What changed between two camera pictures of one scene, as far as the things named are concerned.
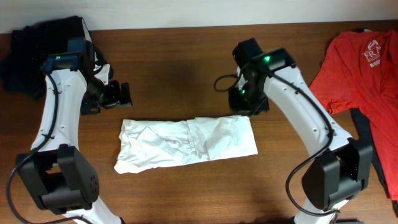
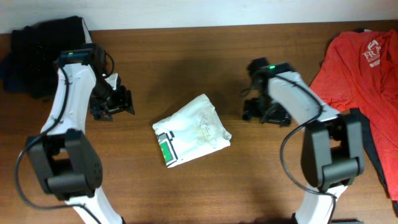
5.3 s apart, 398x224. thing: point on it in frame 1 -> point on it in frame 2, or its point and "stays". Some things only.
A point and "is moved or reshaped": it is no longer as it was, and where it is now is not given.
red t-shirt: x=360 y=70 stays
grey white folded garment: x=86 y=31 stays
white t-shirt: x=147 y=143 is moved or reshaped
